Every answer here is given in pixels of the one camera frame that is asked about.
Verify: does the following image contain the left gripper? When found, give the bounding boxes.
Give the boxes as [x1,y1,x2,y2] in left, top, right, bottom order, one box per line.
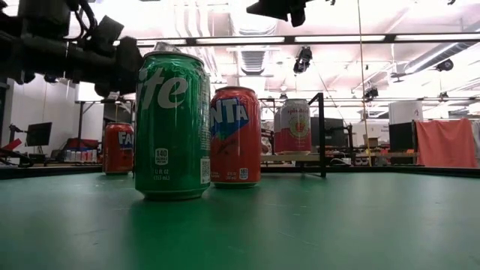
[65,14,144,98]

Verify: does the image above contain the green Sprite can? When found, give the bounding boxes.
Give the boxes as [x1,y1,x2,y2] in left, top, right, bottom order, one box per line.
[133,51,212,201]

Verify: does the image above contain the white and red Spindrift can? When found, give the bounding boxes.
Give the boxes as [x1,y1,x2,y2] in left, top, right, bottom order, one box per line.
[280,98,312,156]
[273,108,282,154]

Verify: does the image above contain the red Fanta can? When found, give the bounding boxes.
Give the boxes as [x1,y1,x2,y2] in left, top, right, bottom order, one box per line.
[209,85,262,189]
[102,121,135,176]

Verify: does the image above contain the tall black-legged table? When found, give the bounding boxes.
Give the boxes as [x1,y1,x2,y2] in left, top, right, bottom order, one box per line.
[73,97,135,153]

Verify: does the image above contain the red storage bin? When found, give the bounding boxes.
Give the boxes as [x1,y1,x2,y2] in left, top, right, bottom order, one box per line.
[67,137,100,151]

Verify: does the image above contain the long ceiling light fixture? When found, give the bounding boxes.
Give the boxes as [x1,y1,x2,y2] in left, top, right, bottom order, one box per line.
[112,32,480,49]

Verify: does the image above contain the black monitor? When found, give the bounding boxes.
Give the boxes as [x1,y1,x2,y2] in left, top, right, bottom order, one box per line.
[25,121,53,148]
[388,121,417,153]
[310,116,348,148]

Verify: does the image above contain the black ceiling spotlight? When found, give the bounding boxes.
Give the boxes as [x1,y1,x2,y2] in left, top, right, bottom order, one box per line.
[362,85,380,101]
[436,58,455,73]

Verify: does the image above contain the white cabinet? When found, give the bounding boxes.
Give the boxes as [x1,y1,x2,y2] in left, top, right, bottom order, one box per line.
[388,100,424,125]

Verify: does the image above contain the red hanging cloth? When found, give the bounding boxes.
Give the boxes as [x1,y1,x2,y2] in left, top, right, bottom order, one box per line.
[415,118,479,169]

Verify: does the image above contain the green table mat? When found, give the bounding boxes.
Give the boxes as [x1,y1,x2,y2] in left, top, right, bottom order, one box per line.
[0,170,480,270]

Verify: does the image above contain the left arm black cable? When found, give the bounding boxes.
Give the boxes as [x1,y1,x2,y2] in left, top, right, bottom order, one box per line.
[67,0,99,42]

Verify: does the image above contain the black overhead camera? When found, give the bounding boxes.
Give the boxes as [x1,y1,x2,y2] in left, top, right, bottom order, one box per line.
[293,46,314,74]

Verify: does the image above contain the wooden shelf with black frame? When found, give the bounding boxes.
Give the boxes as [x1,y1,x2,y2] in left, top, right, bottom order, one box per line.
[129,92,327,178]

